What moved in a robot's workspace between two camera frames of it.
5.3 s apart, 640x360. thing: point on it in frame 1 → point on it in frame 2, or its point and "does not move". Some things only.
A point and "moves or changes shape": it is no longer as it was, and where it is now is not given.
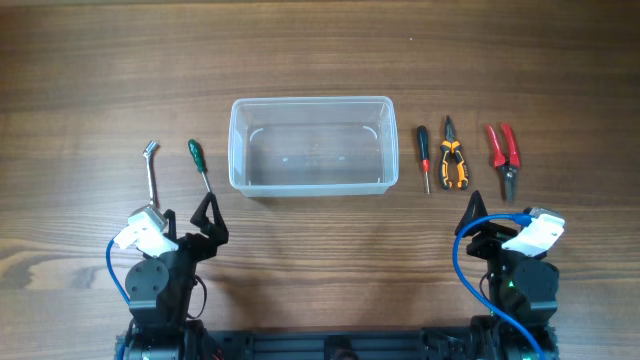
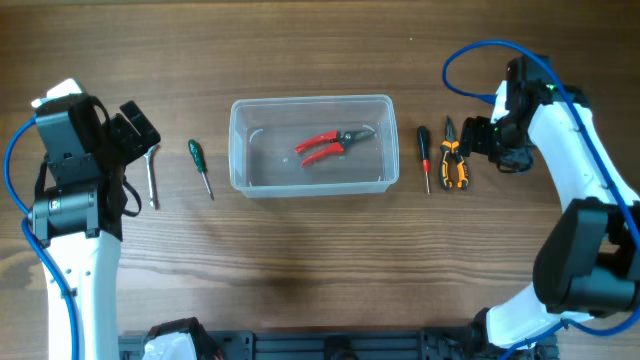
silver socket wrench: (151, 147) does not move
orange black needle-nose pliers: (449, 146) does not move
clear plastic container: (313, 146) does not move
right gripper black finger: (476, 211) → (476, 135)
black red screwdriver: (423, 140) does not move
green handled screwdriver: (198, 154) does not move
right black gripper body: (489, 247) → (510, 146)
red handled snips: (508, 164) moves or changes shape
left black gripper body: (193, 251) → (120, 149)
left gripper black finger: (217, 228) → (137, 126)
